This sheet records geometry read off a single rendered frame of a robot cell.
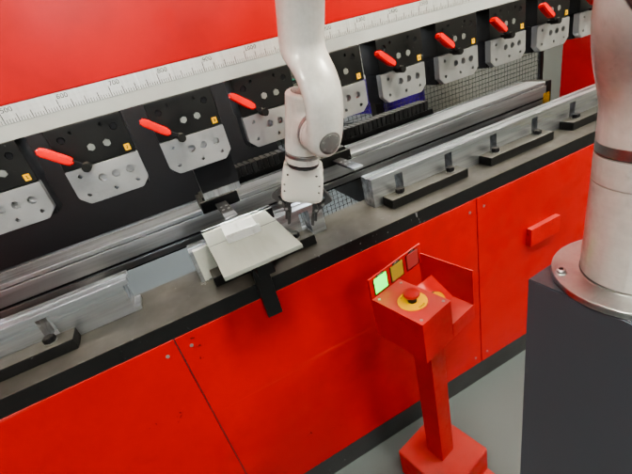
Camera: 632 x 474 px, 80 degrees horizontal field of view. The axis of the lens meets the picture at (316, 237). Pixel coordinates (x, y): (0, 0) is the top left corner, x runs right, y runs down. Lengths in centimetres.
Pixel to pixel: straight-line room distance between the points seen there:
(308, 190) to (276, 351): 47
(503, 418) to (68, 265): 157
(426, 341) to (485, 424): 80
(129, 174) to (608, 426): 98
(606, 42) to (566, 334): 39
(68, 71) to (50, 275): 62
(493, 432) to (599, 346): 107
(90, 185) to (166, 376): 49
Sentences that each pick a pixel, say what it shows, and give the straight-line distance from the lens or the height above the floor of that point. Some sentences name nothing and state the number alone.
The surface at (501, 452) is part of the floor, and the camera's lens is 163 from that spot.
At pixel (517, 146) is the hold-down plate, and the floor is 91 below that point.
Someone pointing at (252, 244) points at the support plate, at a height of 100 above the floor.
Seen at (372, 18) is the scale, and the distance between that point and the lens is 112.
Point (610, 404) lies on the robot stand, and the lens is 71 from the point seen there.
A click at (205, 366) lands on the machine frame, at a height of 71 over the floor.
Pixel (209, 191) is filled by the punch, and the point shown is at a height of 110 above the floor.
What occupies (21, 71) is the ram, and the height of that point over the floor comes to 145.
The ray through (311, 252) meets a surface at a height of 88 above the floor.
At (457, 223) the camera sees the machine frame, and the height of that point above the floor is 77.
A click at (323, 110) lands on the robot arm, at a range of 73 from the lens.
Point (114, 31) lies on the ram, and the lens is 94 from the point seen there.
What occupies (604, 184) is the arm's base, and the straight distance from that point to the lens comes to 57.
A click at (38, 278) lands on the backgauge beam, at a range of 134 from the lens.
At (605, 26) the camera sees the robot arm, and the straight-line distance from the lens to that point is 46.
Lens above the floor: 138
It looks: 27 degrees down
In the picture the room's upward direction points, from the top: 15 degrees counter-clockwise
